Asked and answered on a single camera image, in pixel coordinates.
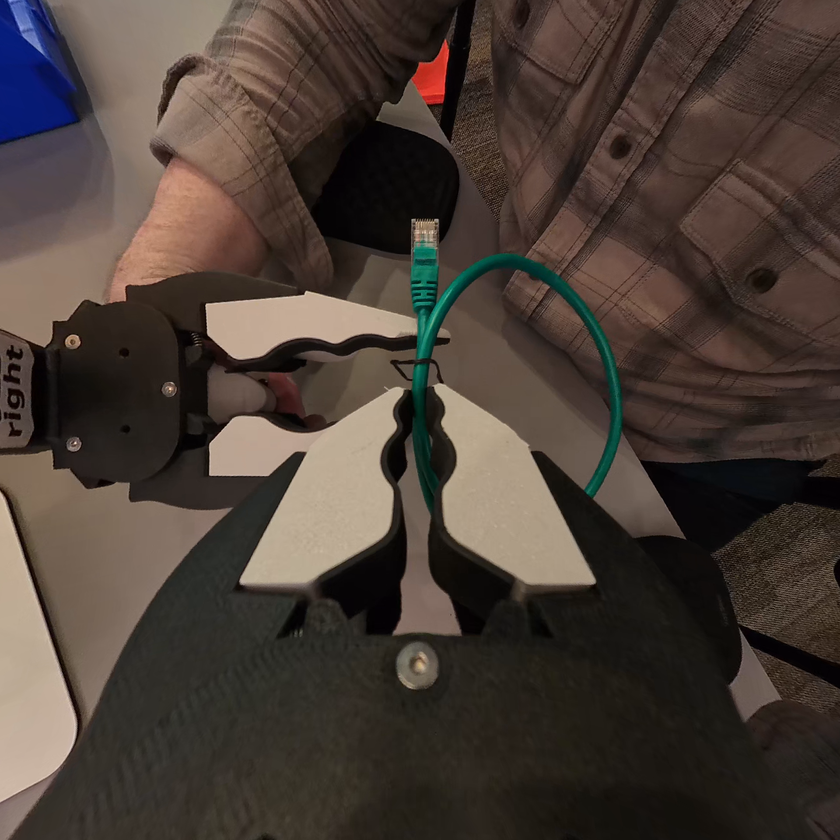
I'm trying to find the white sign stand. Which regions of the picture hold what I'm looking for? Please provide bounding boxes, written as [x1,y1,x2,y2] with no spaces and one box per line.
[0,489,80,802]

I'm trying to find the person's dark trousers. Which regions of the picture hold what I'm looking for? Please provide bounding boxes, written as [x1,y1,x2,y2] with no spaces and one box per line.
[642,458,829,553]

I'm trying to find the person's right hand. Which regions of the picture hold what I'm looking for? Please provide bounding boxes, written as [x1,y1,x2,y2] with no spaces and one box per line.
[264,372,329,430]

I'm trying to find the person's plaid shirt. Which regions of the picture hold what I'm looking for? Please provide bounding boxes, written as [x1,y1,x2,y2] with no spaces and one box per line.
[489,0,840,463]

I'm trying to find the black quilted wrist rest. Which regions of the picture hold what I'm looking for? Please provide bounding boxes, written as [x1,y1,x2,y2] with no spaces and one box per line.
[311,121,460,257]

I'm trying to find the blue plastic bin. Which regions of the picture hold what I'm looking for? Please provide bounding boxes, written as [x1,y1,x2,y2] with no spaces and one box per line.
[0,0,83,144]

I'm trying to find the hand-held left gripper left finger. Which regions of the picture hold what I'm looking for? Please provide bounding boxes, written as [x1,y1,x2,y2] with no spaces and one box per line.
[238,387,417,621]

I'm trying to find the black twist tie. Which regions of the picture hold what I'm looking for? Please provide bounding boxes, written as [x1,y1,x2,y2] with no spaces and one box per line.
[389,357,446,385]

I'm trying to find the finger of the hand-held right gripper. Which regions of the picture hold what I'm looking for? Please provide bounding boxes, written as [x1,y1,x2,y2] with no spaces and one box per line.
[204,290,454,419]
[209,412,340,479]

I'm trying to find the green ethernet cable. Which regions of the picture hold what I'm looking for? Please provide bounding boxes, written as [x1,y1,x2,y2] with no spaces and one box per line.
[408,218,623,519]

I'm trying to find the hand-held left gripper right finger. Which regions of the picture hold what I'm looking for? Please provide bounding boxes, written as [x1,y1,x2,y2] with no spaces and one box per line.
[428,384,598,624]

